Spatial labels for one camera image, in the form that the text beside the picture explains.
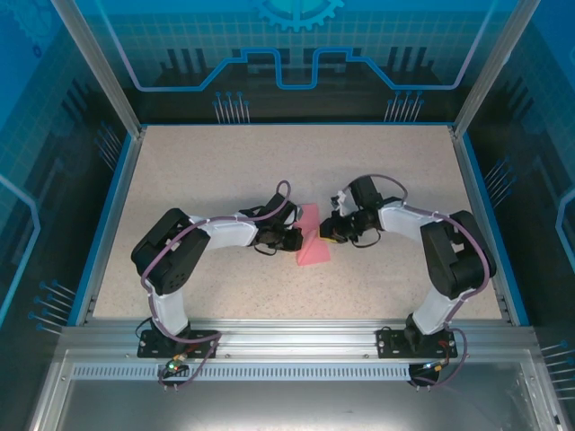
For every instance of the pink cloth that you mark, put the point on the pink cloth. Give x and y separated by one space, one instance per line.
314 256

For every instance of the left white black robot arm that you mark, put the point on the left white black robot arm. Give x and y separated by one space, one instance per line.
170 256

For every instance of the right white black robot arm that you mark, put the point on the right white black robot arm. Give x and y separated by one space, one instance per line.
453 256

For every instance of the steel sheet panel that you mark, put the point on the steel sheet panel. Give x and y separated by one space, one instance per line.
269 408

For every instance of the small connector with LED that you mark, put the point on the small connector with LED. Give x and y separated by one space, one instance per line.
438 364
174 366

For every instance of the wide aluminium frame rail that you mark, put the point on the wide aluminium frame rail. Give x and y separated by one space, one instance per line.
292 336

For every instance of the aluminium table side rail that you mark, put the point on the aluminium table side rail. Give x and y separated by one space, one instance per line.
113 224
482 224

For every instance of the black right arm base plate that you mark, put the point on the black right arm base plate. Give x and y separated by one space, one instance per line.
388 343

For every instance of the aluminium frame post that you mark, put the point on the aluminium frame post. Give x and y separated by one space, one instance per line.
110 76
485 76

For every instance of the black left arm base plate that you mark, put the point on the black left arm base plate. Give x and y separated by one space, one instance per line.
148 343

